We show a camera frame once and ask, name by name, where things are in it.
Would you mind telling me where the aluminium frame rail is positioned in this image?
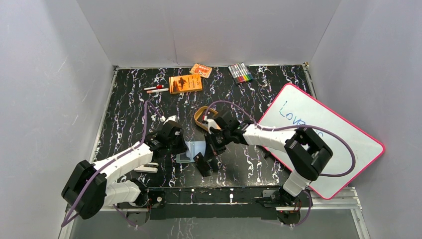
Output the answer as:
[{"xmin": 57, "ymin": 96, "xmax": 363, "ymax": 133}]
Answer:
[{"xmin": 59, "ymin": 187, "xmax": 371, "ymax": 239}]

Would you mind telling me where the black whiteboard clip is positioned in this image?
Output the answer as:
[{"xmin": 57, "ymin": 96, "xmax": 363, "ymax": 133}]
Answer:
[{"xmin": 263, "ymin": 149, "xmax": 273, "ymax": 159}]

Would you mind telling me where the white marker pen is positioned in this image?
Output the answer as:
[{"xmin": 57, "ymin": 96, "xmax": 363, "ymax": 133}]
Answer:
[{"xmin": 146, "ymin": 88, "xmax": 169, "ymax": 94}]

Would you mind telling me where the white whiteboard eraser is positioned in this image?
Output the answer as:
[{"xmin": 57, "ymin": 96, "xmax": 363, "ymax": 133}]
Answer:
[{"xmin": 134, "ymin": 162, "xmax": 159, "ymax": 173}]

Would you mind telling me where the small orange card pack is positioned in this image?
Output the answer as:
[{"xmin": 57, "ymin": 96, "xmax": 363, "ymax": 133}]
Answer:
[{"xmin": 190, "ymin": 63, "xmax": 212, "ymax": 78}]

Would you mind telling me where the red capped marker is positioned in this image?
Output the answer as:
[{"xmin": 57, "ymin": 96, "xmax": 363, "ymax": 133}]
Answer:
[{"xmin": 144, "ymin": 85, "xmax": 164, "ymax": 91}]

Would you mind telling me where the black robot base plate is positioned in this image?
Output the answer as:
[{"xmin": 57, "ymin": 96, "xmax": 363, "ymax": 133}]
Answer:
[{"xmin": 117, "ymin": 185, "xmax": 313, "ymax": 227}]

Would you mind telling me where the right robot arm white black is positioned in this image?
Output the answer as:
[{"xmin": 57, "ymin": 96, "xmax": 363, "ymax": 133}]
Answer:
[{"xmin": 202, "ymin": 112, "xmax": 333, "ymax": 227}]

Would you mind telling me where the tan oval tray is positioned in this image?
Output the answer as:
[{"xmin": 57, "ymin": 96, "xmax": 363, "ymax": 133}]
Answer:
[{"xmin": 194, "ymin": 106, "xmax": 218, "ymax": 132}]

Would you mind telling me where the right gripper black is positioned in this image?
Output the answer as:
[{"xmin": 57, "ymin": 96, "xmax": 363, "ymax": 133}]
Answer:
[{"xmin": 204, "ymin": 129, "xmax": 232, "ymax": 162}]

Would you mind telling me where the coloured marker set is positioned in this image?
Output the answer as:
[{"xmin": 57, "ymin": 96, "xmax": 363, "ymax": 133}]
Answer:
[{"xmin": 228, "ymin": 62, "xmax": 253, "ymax": 84}]

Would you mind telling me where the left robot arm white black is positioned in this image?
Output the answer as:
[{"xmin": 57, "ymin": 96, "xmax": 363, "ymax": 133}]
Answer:
[{"xmin": 61, "ymin": 116, "xmax": 187, "ymax": 219}]

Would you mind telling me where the pink framed whiteboard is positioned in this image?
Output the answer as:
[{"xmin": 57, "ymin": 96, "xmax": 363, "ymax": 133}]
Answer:
[{"xmin": 259, "ymin": 83, "xmax": 385, "ymax": 200}]

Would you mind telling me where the black credit card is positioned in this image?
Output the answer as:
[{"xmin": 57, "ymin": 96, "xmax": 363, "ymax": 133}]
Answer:
[{"xmin": 194, "ymin": 152, "xmax": 211, "ymax": 177}]

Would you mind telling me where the orange book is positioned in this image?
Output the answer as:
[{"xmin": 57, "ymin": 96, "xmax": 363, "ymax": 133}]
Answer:
[{"xmin": 169, "ymin": 74, "xmax": 203, "ymax": 94}]

